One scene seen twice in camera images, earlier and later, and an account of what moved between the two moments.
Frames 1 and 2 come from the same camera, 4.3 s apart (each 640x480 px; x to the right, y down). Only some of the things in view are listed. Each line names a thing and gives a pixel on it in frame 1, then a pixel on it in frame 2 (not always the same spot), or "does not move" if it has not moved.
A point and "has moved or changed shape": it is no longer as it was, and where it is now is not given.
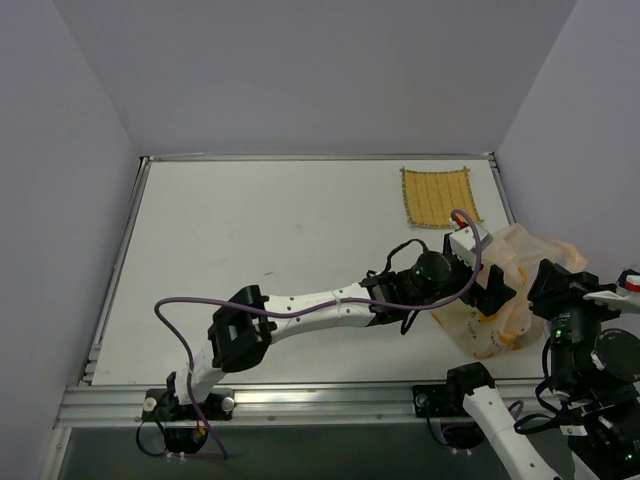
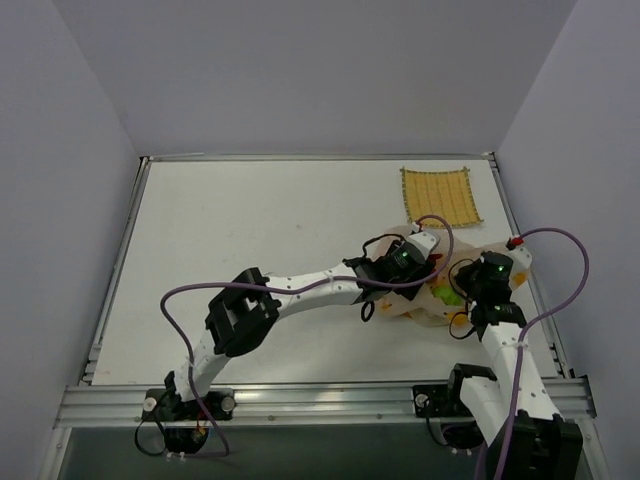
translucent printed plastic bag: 514,249 has moved or changed shape
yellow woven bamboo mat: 431,197 does not move
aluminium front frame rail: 275,405 does not move
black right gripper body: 558,288 to 470,279
